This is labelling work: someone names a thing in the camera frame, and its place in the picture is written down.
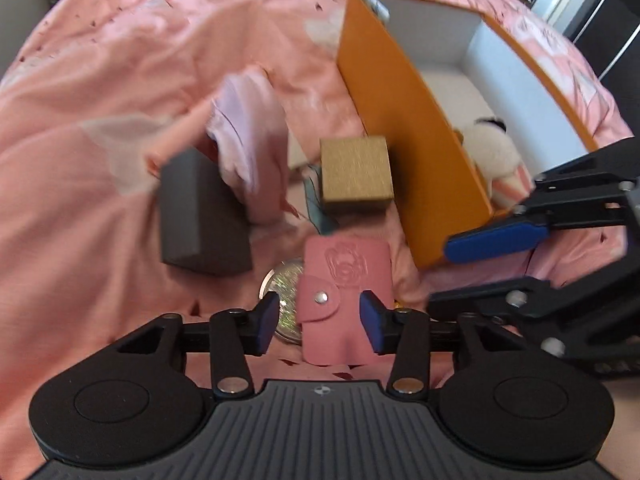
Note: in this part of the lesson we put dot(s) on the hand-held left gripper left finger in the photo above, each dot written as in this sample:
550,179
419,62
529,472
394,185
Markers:
266,325

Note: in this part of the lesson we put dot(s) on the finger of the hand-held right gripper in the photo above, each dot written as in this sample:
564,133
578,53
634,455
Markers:
480,300
495,240

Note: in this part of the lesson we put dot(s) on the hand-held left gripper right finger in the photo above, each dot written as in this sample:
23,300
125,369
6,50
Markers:
375,322

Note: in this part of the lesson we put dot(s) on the pink snap wallet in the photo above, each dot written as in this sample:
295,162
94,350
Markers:
332,270

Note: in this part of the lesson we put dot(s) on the white plush toy pink stripes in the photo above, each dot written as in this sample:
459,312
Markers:
495,160

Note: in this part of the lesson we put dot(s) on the dark grey box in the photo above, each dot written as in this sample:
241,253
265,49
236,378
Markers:
200,220

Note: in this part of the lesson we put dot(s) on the gold square box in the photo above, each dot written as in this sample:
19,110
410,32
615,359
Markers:
355,170

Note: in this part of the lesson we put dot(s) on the orange cardboard box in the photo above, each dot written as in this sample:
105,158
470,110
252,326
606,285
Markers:
400,110

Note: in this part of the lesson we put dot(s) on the round glitter disc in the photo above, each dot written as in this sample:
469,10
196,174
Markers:
285,280

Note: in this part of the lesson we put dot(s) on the pink printed blanket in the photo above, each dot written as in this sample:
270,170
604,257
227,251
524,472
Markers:
100,60

